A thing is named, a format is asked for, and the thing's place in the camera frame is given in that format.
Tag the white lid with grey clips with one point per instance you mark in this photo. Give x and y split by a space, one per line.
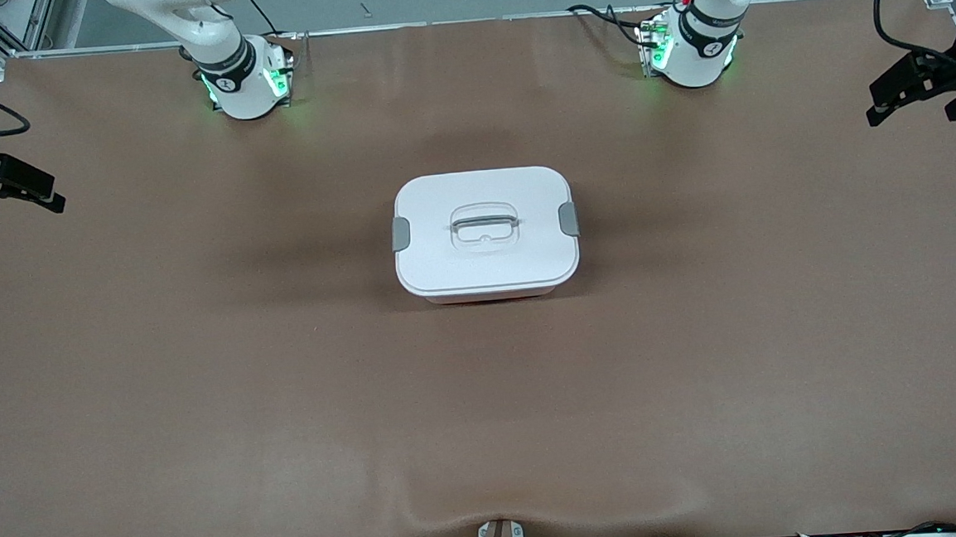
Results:
486 260

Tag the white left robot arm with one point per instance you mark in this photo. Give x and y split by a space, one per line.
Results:
697 47

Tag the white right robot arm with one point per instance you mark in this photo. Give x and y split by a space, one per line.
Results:
238 84

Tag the pink translucent plastic box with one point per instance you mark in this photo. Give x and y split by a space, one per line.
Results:
488 296

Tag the brown table cover sheet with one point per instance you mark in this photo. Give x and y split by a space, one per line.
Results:
488 426

